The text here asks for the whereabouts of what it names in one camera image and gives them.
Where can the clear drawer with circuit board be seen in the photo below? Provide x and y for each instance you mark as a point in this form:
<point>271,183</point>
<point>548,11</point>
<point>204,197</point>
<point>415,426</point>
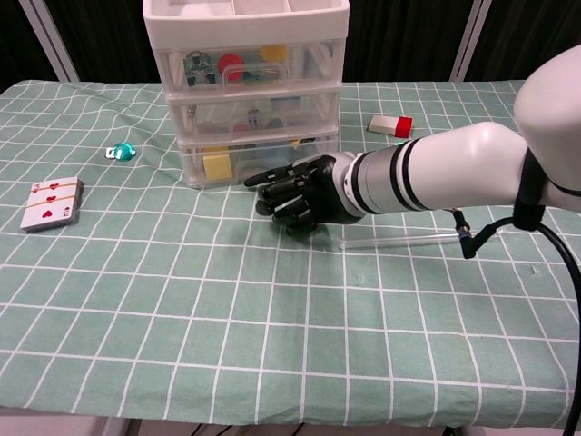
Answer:
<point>299,63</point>

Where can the green circuit board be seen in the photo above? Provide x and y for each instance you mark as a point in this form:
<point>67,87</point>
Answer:
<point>199,67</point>

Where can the black curtain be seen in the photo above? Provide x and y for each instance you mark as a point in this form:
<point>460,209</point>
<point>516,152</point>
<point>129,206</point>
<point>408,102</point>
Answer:
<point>100,36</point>

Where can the green grid tablecloth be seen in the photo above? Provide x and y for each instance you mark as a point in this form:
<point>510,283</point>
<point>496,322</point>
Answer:
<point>227,318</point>

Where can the clear drawer with dice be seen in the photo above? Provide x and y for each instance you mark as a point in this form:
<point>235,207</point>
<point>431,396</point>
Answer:
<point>218,113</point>

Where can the clear drawer with yellow cube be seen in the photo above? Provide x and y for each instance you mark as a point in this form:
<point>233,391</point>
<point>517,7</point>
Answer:
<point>213,150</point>

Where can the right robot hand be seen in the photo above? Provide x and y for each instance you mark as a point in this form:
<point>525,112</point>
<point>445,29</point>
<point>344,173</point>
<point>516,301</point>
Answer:
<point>318,195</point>

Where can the grey frame post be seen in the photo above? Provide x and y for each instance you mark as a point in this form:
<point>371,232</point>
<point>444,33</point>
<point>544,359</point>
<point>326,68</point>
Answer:
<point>469,41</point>
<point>50,41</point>

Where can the white dice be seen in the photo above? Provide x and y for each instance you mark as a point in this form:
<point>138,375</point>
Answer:
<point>254,117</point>

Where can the yellow plastic piece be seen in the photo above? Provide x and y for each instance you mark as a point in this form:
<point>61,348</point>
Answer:
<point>274,52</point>

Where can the white and red block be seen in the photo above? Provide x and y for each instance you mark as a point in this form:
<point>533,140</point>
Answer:
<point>390,126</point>

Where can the red disc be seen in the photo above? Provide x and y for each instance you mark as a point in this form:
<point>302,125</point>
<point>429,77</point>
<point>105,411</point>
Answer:
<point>229,63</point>

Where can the white drawer organizer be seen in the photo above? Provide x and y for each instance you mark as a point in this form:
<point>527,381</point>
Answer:
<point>245,27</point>

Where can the yellow cube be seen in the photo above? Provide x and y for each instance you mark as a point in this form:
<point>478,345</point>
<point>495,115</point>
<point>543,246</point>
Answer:
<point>218,167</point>

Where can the clear glass rod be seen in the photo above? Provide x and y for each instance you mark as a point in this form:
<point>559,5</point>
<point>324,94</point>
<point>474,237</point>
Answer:
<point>399,240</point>

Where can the playing card deck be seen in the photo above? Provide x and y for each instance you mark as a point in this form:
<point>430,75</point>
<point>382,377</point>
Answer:
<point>51,206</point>

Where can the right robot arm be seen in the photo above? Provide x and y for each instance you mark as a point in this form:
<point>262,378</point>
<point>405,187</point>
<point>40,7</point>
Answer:
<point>454,172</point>

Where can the teal toy clip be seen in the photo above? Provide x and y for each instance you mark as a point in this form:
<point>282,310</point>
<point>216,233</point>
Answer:
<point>121,151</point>

